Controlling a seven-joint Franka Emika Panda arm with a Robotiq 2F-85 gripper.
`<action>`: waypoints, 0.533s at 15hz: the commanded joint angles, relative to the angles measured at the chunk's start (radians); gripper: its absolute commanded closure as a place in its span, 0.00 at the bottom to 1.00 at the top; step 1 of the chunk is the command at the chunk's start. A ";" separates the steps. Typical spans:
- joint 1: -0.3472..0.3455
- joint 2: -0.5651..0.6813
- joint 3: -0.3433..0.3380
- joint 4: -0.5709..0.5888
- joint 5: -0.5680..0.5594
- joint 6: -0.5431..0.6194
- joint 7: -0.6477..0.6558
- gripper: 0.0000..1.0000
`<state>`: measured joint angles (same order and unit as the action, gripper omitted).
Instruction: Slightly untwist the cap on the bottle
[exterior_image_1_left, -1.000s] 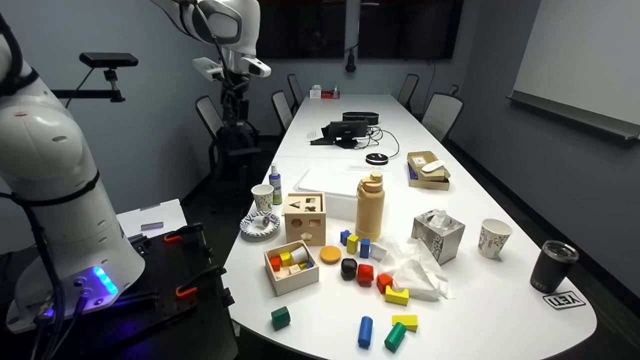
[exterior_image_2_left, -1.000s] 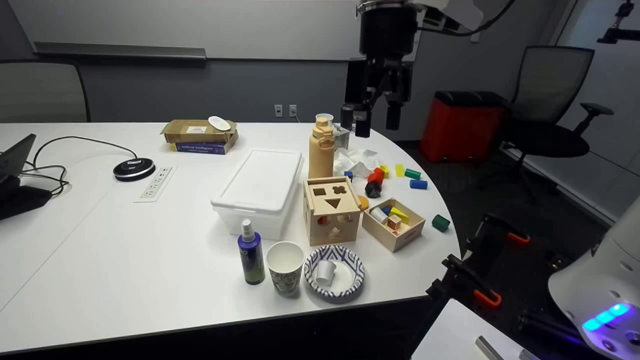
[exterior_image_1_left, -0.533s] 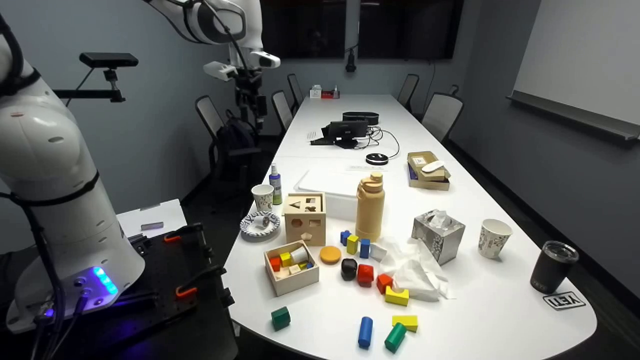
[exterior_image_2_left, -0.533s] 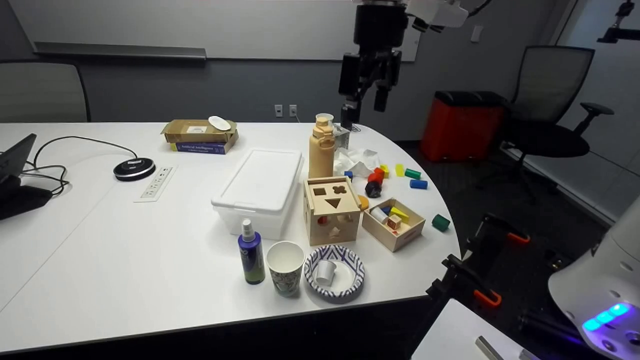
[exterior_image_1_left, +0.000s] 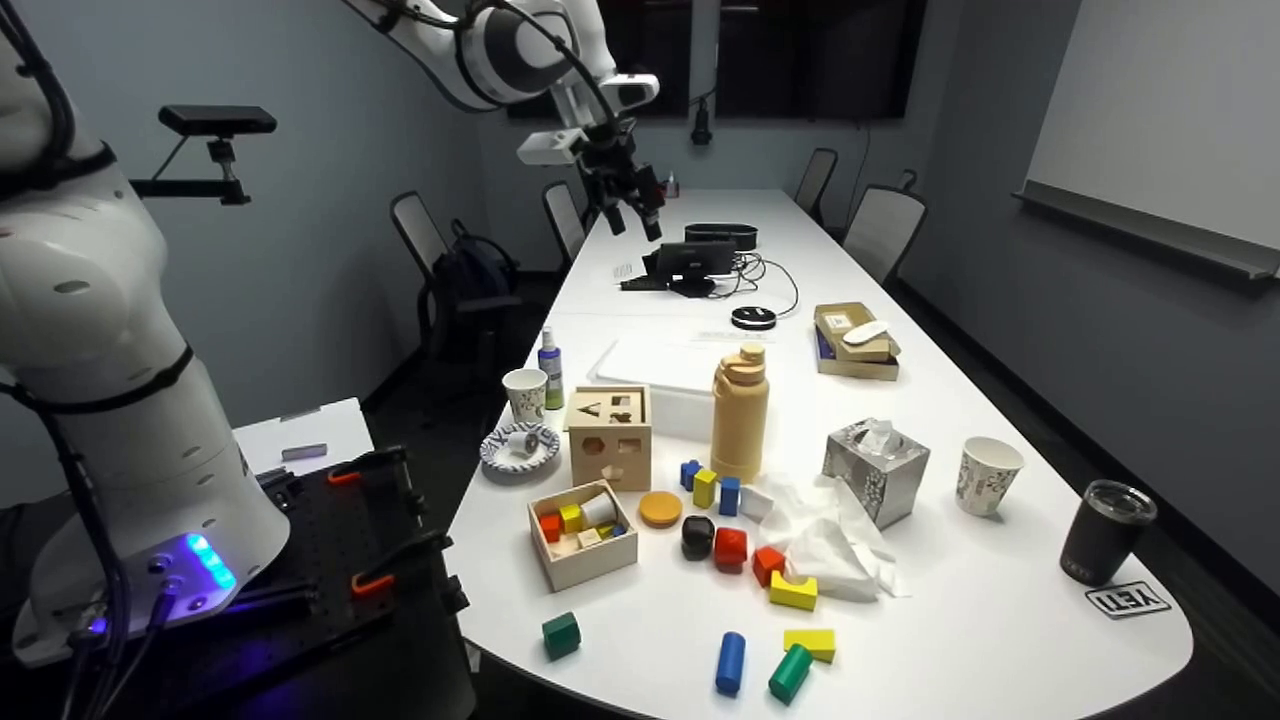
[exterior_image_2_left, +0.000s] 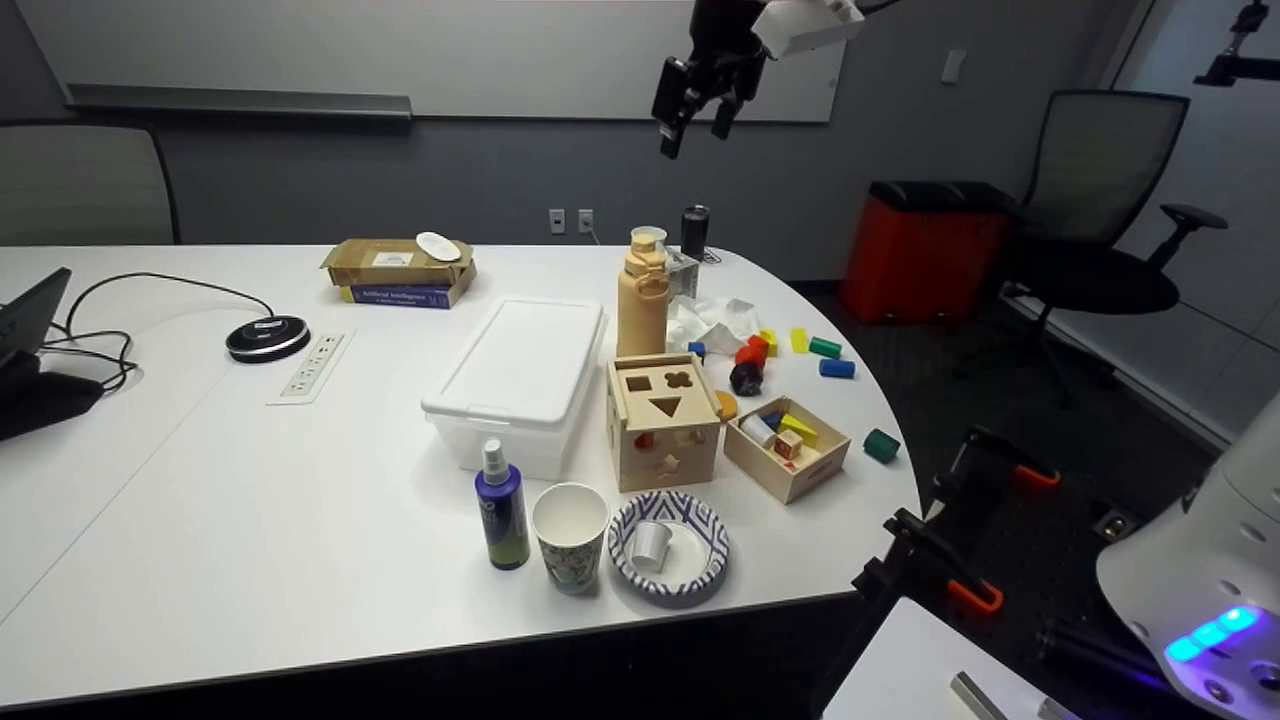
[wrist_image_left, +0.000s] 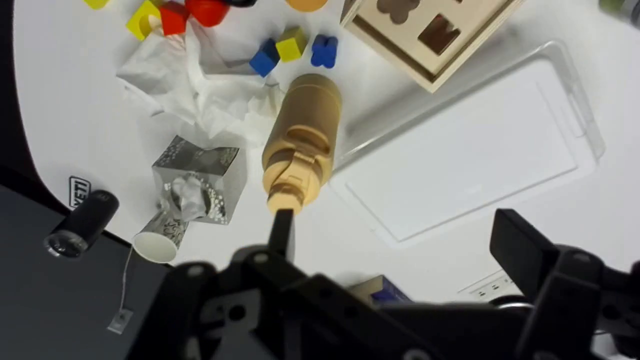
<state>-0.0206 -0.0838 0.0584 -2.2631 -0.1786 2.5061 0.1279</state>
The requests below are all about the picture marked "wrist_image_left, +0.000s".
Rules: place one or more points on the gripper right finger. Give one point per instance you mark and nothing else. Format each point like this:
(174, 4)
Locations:
(560, 285)

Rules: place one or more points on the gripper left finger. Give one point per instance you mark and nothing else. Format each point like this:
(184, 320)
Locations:
(260, 300)

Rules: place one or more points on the tan bottle cap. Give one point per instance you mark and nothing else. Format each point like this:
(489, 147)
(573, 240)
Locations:
(295, 170)

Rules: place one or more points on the tan plastic bottle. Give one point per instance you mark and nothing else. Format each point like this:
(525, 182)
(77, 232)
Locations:
(310, 110)

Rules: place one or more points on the white power strip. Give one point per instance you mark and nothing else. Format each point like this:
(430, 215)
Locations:
(490, 286)

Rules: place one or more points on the patterned paper cup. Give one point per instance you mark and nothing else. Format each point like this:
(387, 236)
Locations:
(160, 240)

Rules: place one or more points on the tan and blue box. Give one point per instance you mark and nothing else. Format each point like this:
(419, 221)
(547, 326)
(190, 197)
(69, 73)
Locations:
(377, 291)

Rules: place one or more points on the silver tissue box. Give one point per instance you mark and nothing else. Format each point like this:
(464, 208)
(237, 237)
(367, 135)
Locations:
(200, 165)

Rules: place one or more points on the clear plastic tray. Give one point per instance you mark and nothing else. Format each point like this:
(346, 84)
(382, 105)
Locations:
(470, 150)

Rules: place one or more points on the black tumbler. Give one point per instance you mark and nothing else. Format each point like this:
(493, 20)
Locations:
(87, 220)

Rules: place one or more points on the crumpled white tissue paper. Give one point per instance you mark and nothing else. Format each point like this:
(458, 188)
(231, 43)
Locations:
(200, 90)

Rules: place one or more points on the blue cube block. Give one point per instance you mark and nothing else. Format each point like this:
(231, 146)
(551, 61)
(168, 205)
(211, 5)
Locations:
(264, 59)

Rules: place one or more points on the yellow cube block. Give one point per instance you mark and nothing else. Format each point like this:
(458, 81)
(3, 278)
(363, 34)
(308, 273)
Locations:
(291, 45)

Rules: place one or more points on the blue cross block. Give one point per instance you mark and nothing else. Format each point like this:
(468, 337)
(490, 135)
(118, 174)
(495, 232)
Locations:
(324, 51)

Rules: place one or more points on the wooden shape sorter box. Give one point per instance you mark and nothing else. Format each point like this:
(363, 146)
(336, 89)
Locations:
(430, 35)

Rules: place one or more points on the green and grey object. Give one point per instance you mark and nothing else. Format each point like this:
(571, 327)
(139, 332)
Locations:
(622, 9)

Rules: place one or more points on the red round block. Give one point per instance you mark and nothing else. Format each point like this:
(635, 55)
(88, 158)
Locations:
(207, 11)

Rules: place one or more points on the red cube block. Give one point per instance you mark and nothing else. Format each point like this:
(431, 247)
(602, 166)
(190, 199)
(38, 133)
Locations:
(173, 19)

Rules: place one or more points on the black round object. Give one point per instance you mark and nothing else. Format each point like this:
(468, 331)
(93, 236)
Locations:
(241, 2)

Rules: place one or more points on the orange round block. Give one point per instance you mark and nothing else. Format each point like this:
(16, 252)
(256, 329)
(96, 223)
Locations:
(306, 4)

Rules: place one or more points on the yellow arch block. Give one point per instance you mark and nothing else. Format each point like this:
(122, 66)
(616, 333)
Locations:
(140, 17)

